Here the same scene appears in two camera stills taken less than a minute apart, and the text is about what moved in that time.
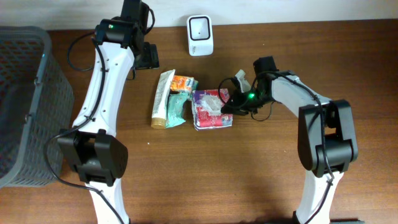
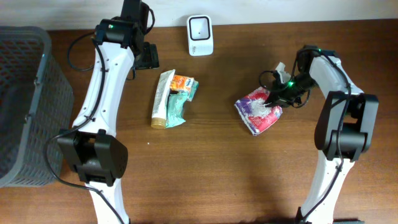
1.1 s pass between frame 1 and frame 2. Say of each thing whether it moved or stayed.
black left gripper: stayed
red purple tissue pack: moved
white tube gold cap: stayed
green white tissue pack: stayed
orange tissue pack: stayed
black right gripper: moved
